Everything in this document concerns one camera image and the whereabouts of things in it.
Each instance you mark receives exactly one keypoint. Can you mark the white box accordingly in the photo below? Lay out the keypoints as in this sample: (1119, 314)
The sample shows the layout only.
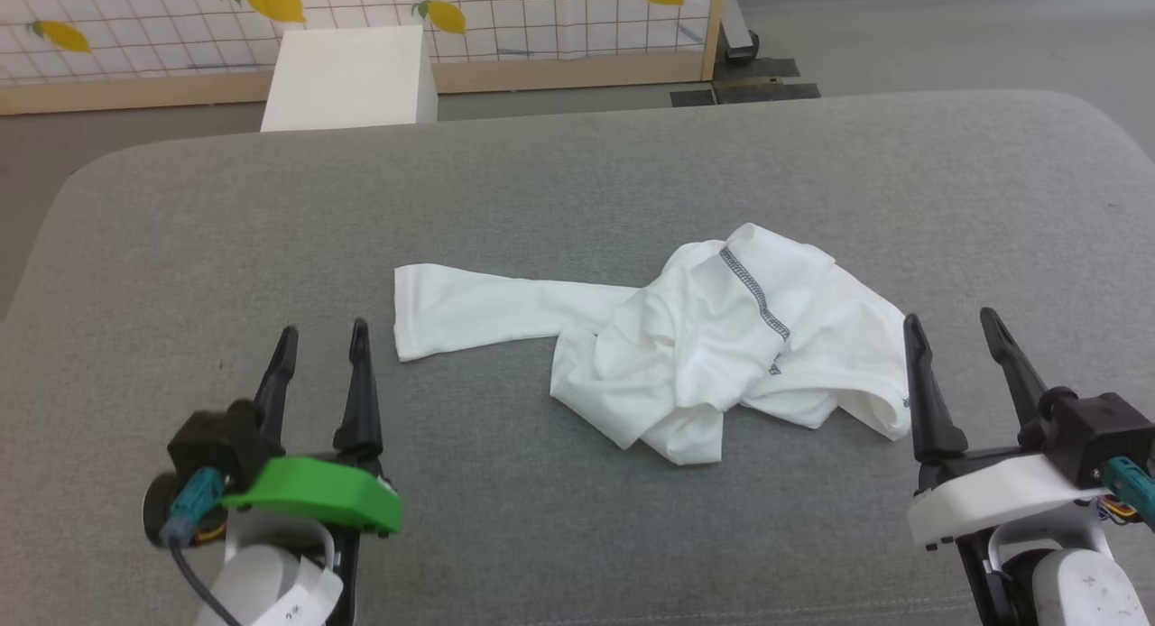
(352, 76)

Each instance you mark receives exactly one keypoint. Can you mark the teal camera connector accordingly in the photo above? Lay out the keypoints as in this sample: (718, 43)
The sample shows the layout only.
(1132, 486)
(191, 504)

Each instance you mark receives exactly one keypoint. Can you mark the teal right camera connector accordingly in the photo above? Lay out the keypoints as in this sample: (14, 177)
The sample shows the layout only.
(1132, 486)

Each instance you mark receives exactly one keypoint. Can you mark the white long-sleeved shirt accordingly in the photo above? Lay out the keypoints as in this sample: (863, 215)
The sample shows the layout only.
(704, 355)

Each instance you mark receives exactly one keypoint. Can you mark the grey metal wheeled stand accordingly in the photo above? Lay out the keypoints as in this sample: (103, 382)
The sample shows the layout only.
(737, 26)

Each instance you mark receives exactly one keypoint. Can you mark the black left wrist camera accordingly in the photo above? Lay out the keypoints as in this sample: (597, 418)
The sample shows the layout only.
(221, 441)

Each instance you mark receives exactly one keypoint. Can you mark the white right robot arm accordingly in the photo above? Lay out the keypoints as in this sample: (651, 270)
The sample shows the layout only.
(1074, 590)

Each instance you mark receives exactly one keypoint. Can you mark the lemon print wooden-framed screen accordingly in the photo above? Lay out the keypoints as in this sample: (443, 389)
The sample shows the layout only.
(162, 13)

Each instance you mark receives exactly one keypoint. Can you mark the black floor mat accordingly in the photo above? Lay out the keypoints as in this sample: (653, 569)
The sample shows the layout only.
(749, 92)

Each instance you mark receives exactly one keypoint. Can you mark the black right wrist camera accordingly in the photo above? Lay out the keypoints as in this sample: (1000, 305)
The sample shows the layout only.
(1092, 432)

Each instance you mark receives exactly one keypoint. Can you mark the teal left camera connector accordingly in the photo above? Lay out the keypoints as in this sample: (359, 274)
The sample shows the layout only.
(191, 504)

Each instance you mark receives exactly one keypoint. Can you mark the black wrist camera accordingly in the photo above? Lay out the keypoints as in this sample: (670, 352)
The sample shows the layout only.
(1092, 432)
(221, 441)

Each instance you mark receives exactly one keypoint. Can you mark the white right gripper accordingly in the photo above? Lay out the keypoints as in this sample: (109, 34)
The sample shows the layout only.
(993, 500)

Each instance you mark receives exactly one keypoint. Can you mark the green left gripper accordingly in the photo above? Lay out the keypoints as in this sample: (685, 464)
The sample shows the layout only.
(316, 495)

